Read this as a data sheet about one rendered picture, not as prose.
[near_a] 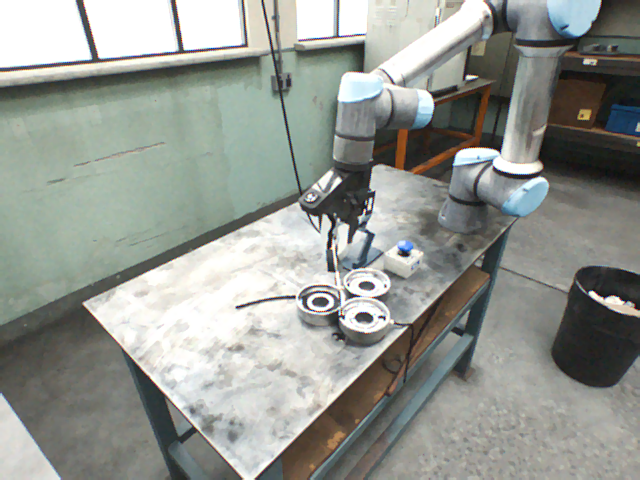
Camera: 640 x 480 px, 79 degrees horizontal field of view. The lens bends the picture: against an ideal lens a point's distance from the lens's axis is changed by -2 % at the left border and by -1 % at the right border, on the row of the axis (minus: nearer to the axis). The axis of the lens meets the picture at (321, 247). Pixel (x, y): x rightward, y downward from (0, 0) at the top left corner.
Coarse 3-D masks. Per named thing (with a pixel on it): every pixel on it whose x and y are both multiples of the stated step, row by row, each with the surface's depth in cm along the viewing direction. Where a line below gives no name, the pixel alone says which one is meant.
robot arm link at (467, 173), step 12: (456, 156) 112; (468, 156) 108; (480, 156) 106; (492, 156) 106; (456, 168) 112; (468, 168) 109; (480, 168) 106; (456, 180) 113; (468, 180) 109; (456, 192) 114; (468, 192) 112
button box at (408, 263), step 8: (392, 256) 99; (400, 256) 99; (408, 256) 99; (416, 256) 99; (384, 264) 101; (392, 264) 99; (400, 264) 97; (408, 264) 96; (416, 264) 99; (400, 272) 98; (408, 272) 97
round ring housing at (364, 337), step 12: (360, 300) 86; (372, 300) 85; (360, 312) 84; (372, 312) 83; (384, 312) 83; (360, 324) 80; (372, 324) 80; (384, 324) 80; (348, 336) 80; (360, 336) 78; (372, 336) 78
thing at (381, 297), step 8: (352, 272) 94; (360, 272) 95; (368, 272) 95; (376, 272) 94; (344, 280) 91; (360, 280) 93; (368, 280) 93; (384, 280) 93; (344, 288) 90; (360, 288) 94; (368, 288) 94; (376, 288) 90; (352, 296) 88; (360, 296) 87; (368, 296) 86; (376, 296) 86; (384, 296) 88
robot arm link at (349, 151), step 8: (336, 136) 74; (336, 144) 74; (344, 144) 72; (352, 144) 72; (360, 144) 72; (368, 144) 72; (336, 152) 74; (344, 152) 73; (352, 152) 72; (360, 152) 72; (368, 152) 73; (344, 160) 74; (352, 160) 73; (360, 160) 73; (368, 160) 74
